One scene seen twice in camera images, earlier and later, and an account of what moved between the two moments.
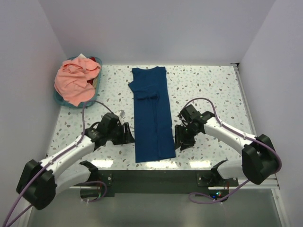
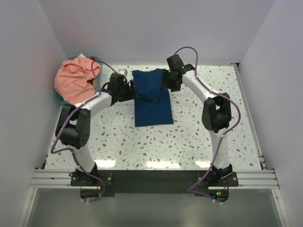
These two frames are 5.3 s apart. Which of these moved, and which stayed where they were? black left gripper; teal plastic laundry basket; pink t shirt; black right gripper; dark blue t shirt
Moved: dark blue t shirt; black left gripper; black right gripper
Stayed: pink t shirt; teal plastic laundry basket
